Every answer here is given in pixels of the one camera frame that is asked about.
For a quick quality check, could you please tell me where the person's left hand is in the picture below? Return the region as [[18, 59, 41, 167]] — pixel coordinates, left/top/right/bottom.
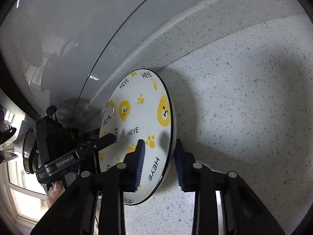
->
[[47, 181, 65, 208]]

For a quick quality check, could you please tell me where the yellow bear plate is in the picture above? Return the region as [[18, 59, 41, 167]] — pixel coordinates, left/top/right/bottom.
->
[[99, 69, 177, 205]]

